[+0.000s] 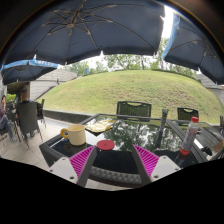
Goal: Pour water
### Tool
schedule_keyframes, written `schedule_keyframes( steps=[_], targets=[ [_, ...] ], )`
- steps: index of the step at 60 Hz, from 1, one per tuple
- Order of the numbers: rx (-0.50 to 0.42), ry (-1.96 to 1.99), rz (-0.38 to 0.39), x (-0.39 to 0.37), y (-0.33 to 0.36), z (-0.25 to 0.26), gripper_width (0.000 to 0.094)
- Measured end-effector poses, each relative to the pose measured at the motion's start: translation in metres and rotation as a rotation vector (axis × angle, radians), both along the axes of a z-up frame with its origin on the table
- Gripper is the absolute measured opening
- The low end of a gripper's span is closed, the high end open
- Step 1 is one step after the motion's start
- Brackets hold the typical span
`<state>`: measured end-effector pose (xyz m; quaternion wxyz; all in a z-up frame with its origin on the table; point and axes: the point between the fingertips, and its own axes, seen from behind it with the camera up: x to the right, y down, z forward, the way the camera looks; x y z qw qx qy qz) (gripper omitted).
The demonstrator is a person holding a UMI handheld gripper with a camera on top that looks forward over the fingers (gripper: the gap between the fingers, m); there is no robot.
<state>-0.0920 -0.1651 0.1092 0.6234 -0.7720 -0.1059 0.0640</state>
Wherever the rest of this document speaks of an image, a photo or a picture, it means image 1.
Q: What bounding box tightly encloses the yellowish cloth on table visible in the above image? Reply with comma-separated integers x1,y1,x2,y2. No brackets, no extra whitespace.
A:
85,120,115,133

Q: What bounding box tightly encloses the blue patio umbrella left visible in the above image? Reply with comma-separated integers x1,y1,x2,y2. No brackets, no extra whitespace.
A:
2,59,58,85

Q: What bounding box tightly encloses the red round bottle cap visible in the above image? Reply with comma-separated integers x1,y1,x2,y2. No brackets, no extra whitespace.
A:
97,140,115,151

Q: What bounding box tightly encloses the glass top wicker table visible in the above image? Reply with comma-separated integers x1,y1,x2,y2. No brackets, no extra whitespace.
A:
40,114,224,187

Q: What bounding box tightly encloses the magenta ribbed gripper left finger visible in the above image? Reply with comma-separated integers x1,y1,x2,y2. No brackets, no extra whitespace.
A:
49,146,97,187

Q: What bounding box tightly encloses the person at far left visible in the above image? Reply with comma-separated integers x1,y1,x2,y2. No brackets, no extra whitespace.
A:
0,95,15,141

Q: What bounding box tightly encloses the dark wicker chair centre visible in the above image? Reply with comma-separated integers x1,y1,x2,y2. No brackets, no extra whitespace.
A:
116,101,152,119

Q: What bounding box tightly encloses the dark blue patio umbrella centre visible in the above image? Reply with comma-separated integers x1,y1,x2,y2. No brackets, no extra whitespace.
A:
2,0,165,65

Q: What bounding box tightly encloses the dark blue patio umbrella right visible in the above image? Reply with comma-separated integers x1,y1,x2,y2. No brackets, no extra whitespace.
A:
162,13,224,85

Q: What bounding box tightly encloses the dark blue patio umbrella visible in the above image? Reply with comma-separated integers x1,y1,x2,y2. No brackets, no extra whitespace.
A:
162,13,224,85
2,0,165,65

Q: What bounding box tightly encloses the seated person in black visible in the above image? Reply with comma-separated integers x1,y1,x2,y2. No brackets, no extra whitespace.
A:
16,89,32,119

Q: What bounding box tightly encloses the dark chair left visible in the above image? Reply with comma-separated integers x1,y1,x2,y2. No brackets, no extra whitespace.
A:
18,102,40,140

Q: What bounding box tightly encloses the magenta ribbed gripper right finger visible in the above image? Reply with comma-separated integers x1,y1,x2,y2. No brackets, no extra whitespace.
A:
132,145,180,185

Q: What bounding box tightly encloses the dark wicker chair right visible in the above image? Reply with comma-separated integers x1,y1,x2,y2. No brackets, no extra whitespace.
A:
177,107,199,125

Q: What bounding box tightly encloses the cream mug with yellow handle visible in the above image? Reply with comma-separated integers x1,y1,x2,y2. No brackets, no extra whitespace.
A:
60,124,86,146

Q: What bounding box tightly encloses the clear plastic bottle red cap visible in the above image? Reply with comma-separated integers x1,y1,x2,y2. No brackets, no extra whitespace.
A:
175,116,199,166

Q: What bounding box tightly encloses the dark wicker chair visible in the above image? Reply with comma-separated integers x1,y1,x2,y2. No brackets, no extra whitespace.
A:
116,101,152,119
177,107,199,125

